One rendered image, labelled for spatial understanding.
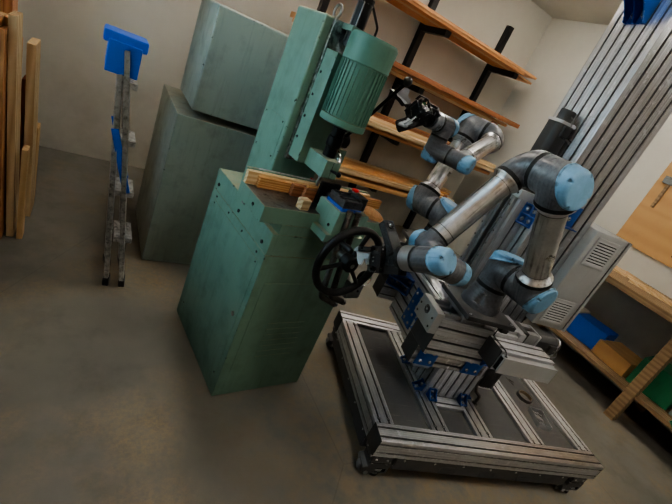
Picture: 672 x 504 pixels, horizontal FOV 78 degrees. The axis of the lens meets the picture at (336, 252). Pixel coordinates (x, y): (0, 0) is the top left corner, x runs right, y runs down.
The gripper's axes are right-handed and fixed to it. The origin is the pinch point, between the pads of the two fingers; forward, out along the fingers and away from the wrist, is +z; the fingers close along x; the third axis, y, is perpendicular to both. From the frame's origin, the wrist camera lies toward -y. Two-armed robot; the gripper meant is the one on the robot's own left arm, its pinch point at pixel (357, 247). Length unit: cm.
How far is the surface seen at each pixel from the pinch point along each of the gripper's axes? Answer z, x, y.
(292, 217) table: 22.0, -11.6, -9.0
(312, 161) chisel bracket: 31.7, 2.0, -32.4
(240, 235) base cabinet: 50, -17, -2
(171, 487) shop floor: 37, -41, 83
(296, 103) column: 36, -5, -54
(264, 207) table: 21.0, -23.5, -10.9
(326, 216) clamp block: 17.0, -0.6, -10.5
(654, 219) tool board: -3, 327, -45
